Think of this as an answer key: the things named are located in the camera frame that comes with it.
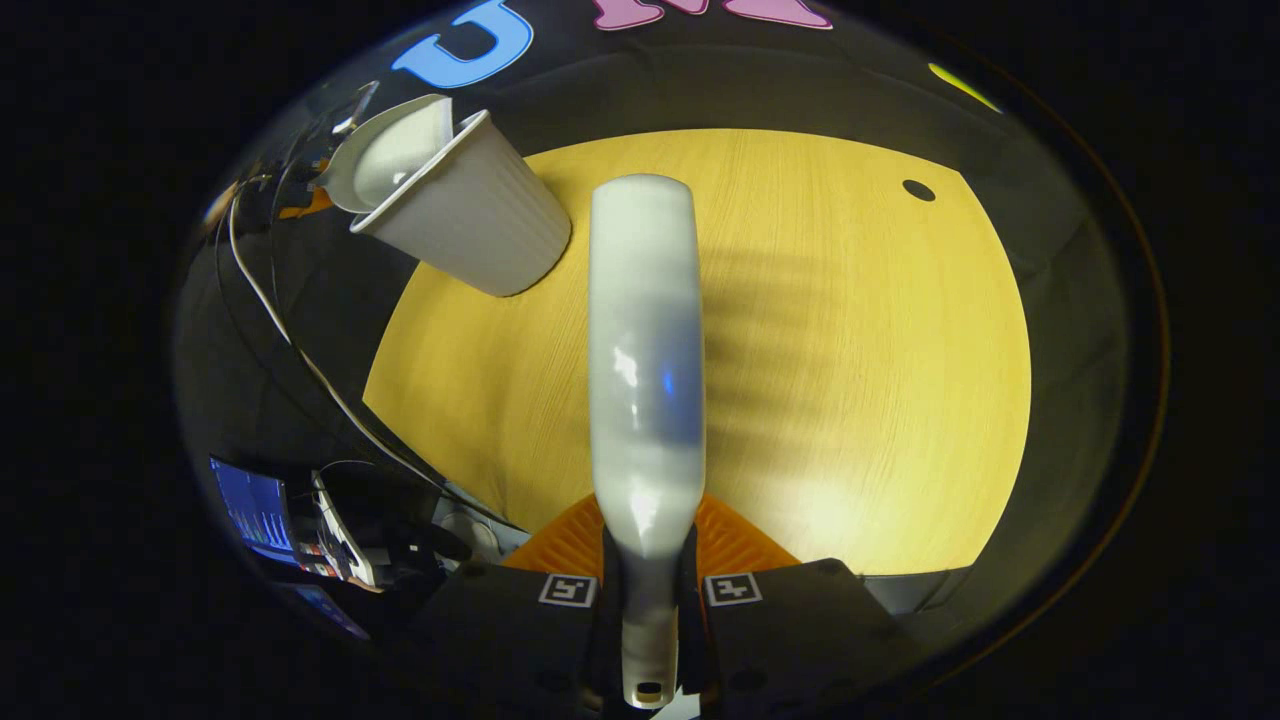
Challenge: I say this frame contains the grey plastic dustpan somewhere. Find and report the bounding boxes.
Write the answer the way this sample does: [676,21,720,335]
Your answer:
[318,94,456,214]

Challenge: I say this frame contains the white cable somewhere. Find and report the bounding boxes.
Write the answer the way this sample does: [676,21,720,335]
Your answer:
[228,178,526,533]

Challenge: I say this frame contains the laptop screen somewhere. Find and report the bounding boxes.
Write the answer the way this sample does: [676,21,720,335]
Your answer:
[210,458,298,567]

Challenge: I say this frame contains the grey ribbed garbage bin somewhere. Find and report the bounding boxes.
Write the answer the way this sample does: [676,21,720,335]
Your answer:
[350,108,573,298]

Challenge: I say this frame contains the wooden desktop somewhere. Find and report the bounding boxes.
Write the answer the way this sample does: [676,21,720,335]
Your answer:
[362,128,1033,576]

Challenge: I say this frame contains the small grey black-bristled broom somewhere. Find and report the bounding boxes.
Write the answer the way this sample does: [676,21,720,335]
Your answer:
[588,174,707,709]

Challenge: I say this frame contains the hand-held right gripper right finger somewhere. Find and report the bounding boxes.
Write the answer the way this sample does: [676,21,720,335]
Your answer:
[690,492,931,701]

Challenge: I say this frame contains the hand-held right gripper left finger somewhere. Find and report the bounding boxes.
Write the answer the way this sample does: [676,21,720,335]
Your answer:
[420,492,611,701]

